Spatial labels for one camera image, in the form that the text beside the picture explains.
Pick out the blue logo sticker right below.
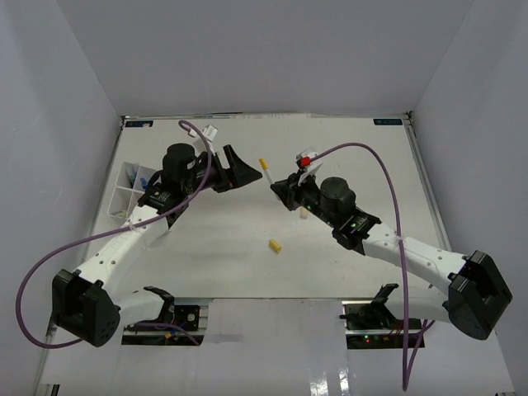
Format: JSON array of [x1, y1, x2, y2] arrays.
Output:
[[373, 118, 403, 126]]

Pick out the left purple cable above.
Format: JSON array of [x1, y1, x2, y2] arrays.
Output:
[[15, 120, 215, 348]]

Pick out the white marker orange cap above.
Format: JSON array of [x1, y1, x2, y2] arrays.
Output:
[[259, 158, 274, 185]]

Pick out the purple cable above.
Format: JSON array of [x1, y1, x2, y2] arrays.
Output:
[[309, 142, 436, 392], [15, 120, 215, 348]]

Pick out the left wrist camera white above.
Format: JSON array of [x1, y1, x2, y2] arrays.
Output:
[[187, 125, 218, 153]]

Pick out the dark blue pen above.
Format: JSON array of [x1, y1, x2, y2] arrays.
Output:
[[125, 163, 139, 188]]

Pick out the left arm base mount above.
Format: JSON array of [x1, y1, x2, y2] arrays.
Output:
[[116, 286, 207, 347]]

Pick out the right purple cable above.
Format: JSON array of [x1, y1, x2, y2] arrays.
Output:
[[309, 142, 436, 392]]

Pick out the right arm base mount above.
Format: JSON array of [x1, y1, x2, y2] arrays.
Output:
[[339, 283, 403, 351]]

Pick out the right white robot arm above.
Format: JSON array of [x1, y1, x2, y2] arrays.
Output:
[[271, 173, 512, 340]]

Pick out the small yellow cylinder eraser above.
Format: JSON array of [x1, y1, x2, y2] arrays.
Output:
[[269, 239, 282, 253]]

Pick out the white compartment organizer box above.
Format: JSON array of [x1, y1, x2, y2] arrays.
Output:
[[107, 162, 156, 219]]

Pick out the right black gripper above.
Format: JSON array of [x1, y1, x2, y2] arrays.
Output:
[[272, 169, 338, 229]]

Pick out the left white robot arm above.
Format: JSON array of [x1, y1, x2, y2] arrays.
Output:
[[51, 144, 262, 347]]

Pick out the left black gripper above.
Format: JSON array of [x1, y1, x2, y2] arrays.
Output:
[[182, 145, 262, 196]]

